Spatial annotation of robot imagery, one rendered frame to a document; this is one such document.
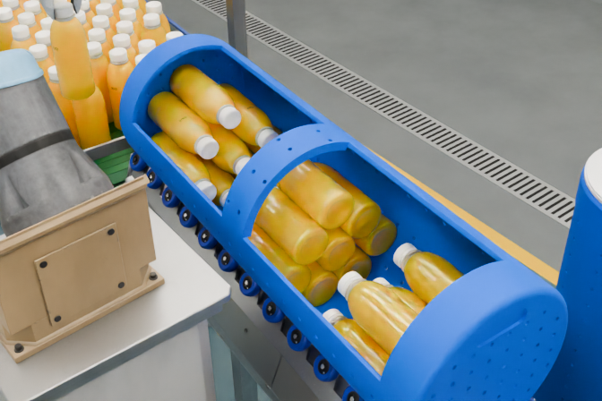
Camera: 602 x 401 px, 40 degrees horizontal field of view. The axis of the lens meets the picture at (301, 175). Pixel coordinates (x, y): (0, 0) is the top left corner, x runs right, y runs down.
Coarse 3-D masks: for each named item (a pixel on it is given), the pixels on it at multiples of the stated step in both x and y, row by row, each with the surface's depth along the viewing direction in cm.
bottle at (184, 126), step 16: (160, 96) 160; (160, 112) 157; (176, 112) 155; (192, 112) 155; (160, 128) 158; (176, 128) 153; (192, 128) 151; (208, 128) 153; (176, 144) 155; (192, 144) 151
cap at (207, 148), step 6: (204, 138) 150; (210, 138) 150; (198, 144) 150; (204, 144) 149; (210, 144) 150; (216, 144) 150; (198, 150) 150; (204, 150) 149; (210, 150) 150; (216, 150) 151; (204, 156) 150; (210, 156) 151
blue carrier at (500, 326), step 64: (128, 128) 157; (320, 128) 132; (192, 192) 139; (256, 192) 125; (384, 192) 140; (256, 256) 125; (384, 256) 141; (448, 256) 131; (320, 320) 113; (448, 320) 99; (512, 320) 104; (384, 384) 104; (448, 384) 101; (512, 384) 112
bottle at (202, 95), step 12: (180, 72) 159; (192, 72) 158; (180, 84) 157; (192, 84) 155; (204, 84) 154; (216, 84) 155; (180, 96) 158; (192, 96) 154; (204, 96) 152; (216, 96) 151; (228, 96) 152; (192, 108) 156; (204, 108) 151; (216, 108) 150; (204, 120) 154; (216, 120) 151
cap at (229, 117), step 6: (228, 108) 149; (234, 108) 150; (222, 114) 149; (228, 114) 148; (234, 114) 149; (240, 114) 150; (222, 120) 149; (228, 120) 149; (234, 120) 150; (240, 120) 151; (228, 126) 150; (234, 126) 151
